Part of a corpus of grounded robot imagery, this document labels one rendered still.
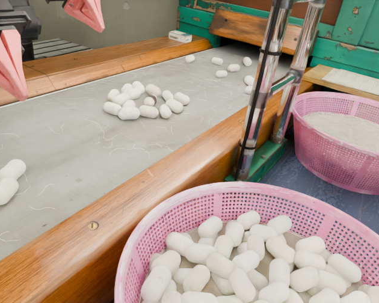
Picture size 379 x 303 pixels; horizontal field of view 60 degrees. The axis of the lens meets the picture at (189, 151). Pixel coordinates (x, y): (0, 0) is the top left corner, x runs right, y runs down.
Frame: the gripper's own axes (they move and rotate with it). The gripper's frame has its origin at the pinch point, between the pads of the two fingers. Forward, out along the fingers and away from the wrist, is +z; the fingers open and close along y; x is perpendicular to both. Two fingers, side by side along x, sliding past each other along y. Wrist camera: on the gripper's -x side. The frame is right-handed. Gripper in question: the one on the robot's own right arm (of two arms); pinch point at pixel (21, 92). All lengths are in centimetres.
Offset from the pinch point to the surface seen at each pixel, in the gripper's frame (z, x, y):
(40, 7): -130, 151, 136
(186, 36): -10, 13, 60
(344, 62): 20, -15, 73
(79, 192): 14.4, -2.2, -1.9
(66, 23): -107, 138, 138
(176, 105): 9.4, -0.5, 23.5
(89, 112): 2.7, 7.7, 13.0
